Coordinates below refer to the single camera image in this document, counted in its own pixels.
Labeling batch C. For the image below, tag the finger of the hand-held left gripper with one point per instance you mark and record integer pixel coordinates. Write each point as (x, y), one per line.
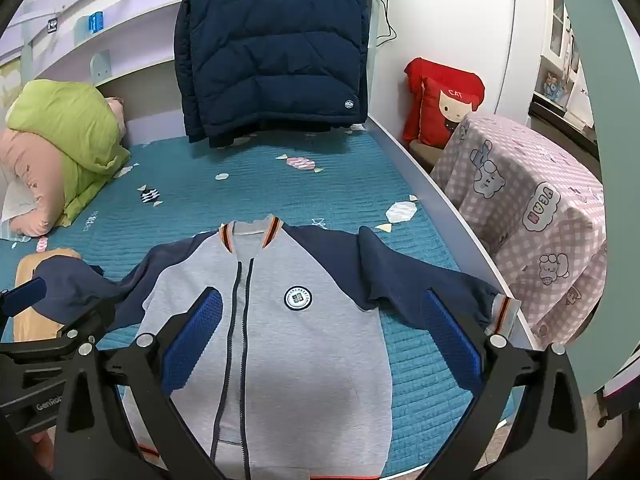
(25, 296)
(92, 321)

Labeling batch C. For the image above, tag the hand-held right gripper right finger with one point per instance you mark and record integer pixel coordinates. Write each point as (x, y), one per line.
(452, 342)

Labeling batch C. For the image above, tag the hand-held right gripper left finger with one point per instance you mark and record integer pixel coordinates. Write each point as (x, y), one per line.
(192, 342)

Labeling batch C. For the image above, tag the grey and navy zip jacket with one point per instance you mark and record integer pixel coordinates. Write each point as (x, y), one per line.
(310, 360)

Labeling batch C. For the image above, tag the beige folded clothes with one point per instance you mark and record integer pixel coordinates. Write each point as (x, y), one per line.
(30, 322)

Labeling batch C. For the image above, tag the person's left hand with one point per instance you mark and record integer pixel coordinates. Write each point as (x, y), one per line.
(42, 449)

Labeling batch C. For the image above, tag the white pillow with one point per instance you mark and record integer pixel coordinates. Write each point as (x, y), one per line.
(11, 205)

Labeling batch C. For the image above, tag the pink printed pillow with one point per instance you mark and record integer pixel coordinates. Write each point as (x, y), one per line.
(30, 185)

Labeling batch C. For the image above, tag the pink checked cartoon cloth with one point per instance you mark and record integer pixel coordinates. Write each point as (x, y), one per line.
(525, 240)

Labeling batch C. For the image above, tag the green quilt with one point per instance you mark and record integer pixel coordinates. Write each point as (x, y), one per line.
(65, 115)

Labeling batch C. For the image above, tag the brown chair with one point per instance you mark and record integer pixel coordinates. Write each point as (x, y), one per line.
(425, 152)

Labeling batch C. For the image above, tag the teal candy-print bed sheet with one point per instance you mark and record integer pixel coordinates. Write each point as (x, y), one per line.
(325, 185)

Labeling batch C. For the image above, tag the pale pink pillow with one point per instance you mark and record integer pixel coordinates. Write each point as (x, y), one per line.
(116, 112)

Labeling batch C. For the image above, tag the red cartoon cushion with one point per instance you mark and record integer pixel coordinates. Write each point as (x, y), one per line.
(435, 110)

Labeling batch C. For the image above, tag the pale blue ornament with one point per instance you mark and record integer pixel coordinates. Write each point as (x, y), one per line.
(101, 65)

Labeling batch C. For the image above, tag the black and white label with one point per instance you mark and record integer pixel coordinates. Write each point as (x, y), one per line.
(51, 25)

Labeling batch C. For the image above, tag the blue cartoon picture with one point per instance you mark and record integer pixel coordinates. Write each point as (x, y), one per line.
(556, 87)

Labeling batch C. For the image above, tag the small blue box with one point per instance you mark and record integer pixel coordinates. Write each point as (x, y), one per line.
(96, 22)

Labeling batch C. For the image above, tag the navy puffer jacket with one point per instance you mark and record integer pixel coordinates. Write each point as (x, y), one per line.
(270, 50)

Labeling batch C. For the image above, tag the white glass-door cabinet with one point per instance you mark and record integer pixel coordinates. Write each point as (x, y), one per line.
(560, 35)

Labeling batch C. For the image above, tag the teal door frame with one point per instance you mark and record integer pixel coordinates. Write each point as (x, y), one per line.
(615, 160)

